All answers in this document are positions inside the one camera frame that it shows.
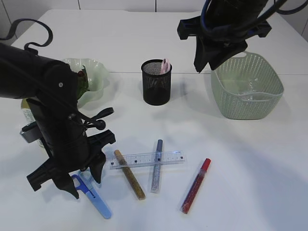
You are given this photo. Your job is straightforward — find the black mesh pen holder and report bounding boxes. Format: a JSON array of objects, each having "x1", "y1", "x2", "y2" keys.
[{"x1": 141, "y1": 59, "x2": 172, "y2": 106}]

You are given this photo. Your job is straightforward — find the clear plastic ruler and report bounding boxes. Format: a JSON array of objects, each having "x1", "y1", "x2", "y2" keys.
[{"x1": 107, "y1": 151, "x2": 186, "y2": 169}]

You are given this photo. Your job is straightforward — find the red glitter pen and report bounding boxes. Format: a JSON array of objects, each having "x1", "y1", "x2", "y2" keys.
[{"x1": 180, "y1": 158, "x2": 211, "y2": 214}]

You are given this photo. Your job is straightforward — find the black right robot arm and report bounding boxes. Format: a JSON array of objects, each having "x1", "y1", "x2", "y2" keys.
[{"x1": 177, "y1": 0, "x2": 271, "y2": 73}]

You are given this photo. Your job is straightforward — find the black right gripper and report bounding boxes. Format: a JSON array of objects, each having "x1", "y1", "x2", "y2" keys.
[{"x1": 177, "y1": 7, "x2": 272, "y2": 73}]

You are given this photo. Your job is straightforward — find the silver glitter pen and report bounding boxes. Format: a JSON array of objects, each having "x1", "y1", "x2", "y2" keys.
[{"x1": 151, "y1": 139, "x2": 163, "y2": 193}]

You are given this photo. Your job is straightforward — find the purple grapes with leaf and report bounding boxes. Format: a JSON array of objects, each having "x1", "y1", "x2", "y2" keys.
[{"x1": 77, "y1": 65, "x2": 89, "y2": 100}]

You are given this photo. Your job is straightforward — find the pink scissors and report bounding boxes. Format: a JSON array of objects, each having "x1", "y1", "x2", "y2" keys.
[{"x1": 160, "y1": 59, "x2": 171, "y2": 75}]

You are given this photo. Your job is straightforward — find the yellow drink bottle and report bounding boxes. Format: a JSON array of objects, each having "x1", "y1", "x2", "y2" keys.
[{"x1": 20, "y1": 99, "x2": 44, "y2": 148}]

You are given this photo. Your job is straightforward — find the clear plastic sheet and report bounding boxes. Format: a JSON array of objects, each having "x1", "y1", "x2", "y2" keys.
[{"x1": 237, "y1": 78, "x2": 260, "y2": 100}]

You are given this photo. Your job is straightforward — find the pale green wavy plate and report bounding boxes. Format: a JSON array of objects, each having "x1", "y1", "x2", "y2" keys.
[{"x1": 62, "y1": 58, "x2": 109, "y2": 108}]

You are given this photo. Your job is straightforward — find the gold glitter pen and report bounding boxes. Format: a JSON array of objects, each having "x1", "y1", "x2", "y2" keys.
[{"x1": 114, "y1": 150, "x2": 146, "y2": 200}]

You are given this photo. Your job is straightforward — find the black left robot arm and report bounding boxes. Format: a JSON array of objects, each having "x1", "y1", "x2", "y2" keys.
[{"x1": 0, "y1": 44, "x2": 116, "y2": 198}]

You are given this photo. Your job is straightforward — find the green woven plastic basket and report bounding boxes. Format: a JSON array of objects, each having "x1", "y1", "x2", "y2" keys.
[{"x1": 211, "y1": 51, "x2": 284, "y2": 120}]

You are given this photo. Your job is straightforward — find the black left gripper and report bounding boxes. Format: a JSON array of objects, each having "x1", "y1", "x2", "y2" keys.
[{"x1": 27, "y1": 115, "x2": 116, "y2": 199}]

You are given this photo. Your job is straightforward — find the blue scissors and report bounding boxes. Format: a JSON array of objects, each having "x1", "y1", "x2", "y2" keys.
[{"x1": 71, "y1": 170, "x2": 112, "y2": 219}]

